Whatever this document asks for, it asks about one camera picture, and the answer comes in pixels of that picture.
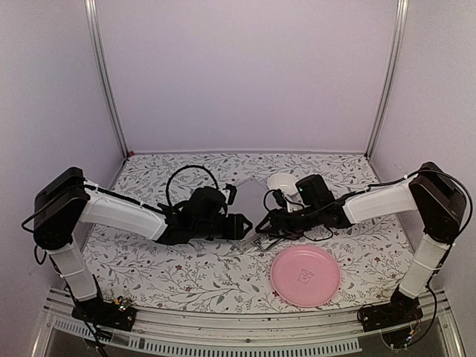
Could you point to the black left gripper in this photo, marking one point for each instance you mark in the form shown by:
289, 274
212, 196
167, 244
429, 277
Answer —
235, 232

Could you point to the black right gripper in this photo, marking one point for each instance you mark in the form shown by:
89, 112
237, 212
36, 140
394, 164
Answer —
275, 215

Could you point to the aluminium poker set case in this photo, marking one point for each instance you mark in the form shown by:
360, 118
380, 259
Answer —
249, 202

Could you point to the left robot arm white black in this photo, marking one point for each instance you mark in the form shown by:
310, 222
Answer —
70, 199

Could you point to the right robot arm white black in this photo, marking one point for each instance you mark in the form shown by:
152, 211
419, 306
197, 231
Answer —
442, 203

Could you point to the white ceramic bowl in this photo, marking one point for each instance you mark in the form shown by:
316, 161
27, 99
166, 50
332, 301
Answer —
285, 182

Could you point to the pink plastic plate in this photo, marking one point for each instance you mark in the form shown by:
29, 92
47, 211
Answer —
305, 276

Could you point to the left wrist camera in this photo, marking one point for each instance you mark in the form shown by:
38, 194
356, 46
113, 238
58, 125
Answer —
230, 192

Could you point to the front aluminium rail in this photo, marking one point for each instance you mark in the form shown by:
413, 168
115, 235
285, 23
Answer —
328, 333

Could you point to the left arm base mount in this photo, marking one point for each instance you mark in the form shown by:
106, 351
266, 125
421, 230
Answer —
118, 314

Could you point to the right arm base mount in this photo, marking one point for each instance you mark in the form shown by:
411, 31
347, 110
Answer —
382, 316

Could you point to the right aluminium frame post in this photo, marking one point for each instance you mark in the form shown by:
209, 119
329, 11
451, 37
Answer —
392, 63

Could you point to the aluminium frame post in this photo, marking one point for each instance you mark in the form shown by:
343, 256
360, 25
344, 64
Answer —
392, 63
105, 83

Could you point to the left aluminium frame post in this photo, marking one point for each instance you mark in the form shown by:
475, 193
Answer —
105, 83

